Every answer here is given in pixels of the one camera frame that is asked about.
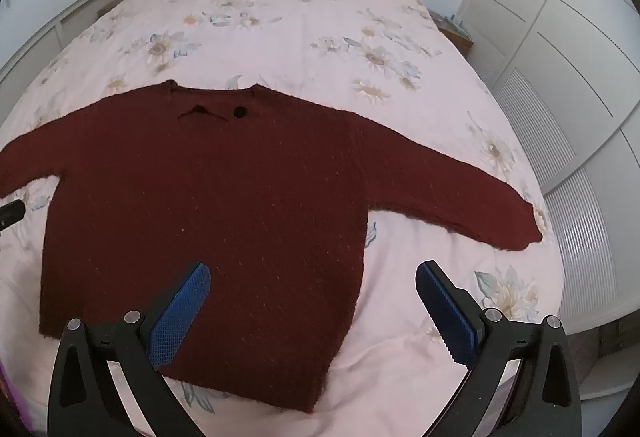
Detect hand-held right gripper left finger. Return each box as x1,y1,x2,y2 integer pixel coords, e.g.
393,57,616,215
47,262,212,437

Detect wooden nightstand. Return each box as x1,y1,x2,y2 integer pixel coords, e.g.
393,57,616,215
432,12,475,55

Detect dark red knitted sweater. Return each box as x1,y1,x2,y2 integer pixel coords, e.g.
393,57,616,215
0,80,545,414

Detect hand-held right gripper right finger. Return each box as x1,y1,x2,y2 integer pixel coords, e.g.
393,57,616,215
416,259,583,437

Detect white wardrobe doors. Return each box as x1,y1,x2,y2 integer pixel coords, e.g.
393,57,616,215
457,0,640,393

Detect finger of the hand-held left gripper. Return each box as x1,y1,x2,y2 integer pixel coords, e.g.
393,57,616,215
0,200,26,232

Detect floral bedsheet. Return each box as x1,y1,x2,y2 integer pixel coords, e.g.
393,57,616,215
0,0,568,437

